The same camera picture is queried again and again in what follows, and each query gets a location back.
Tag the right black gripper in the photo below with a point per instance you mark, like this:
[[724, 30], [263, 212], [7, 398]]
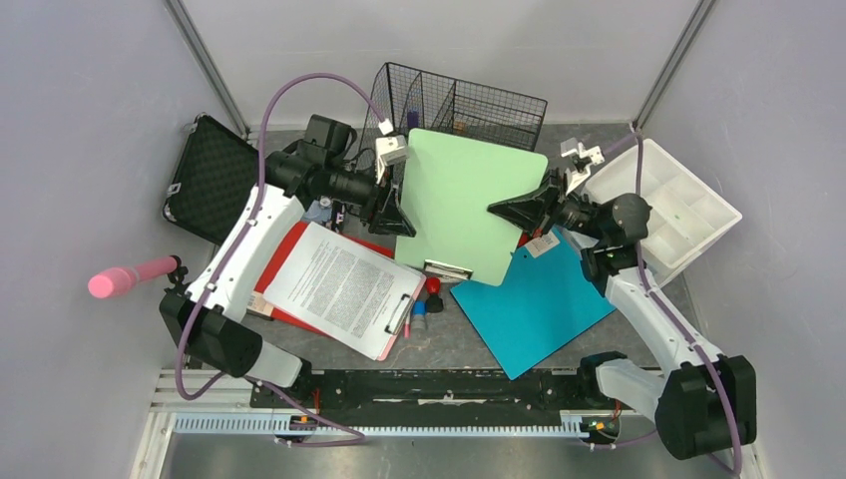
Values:
[[536, 210]]

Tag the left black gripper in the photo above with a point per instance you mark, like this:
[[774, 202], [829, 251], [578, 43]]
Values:
[[390, 220]]

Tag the light green clipboard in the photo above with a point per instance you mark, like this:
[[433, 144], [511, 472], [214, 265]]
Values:
[[448, 184]]

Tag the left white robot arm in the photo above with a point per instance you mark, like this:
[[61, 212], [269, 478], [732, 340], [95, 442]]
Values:
[[205, 317]]

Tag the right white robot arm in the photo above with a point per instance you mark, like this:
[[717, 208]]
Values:
[[703, 401]]

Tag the white printed paper sheet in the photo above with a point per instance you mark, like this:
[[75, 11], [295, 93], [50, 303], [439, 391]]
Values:
[[335, 284]]

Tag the pink clear clipboard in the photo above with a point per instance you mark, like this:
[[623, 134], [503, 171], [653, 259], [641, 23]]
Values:
[[392, 315]]

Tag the teal blue clipboard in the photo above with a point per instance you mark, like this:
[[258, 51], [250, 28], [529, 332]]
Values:
[[543, 303]]

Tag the red black stamp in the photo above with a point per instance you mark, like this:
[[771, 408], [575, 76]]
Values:
[[434, 302]]

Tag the blue grey small cylinder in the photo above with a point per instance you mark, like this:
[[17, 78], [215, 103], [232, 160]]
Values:
[[418, 320]]

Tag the purple small block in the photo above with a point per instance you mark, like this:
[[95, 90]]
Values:
[[412, 119]]

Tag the pink pen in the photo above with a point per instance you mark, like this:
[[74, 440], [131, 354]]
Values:
[[407, 326]]

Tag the white plastic drawer organizer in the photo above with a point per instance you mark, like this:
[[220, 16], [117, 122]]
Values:
[[687, 216]]

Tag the black poker chip case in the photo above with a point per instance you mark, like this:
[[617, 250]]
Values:
[[212, 182]]

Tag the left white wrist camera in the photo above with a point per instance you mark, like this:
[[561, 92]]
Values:
[[388, 151]]

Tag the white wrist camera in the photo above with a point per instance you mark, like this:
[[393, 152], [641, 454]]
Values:
[[388, 151], [583, 159]]

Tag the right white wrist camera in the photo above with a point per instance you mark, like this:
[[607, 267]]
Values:
[[583, 159]]

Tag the black wire mesh organizer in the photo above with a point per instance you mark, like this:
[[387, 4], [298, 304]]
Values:
[[491, 114]]

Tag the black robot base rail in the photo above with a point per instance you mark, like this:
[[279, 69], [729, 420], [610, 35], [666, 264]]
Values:
[[360, 398]]

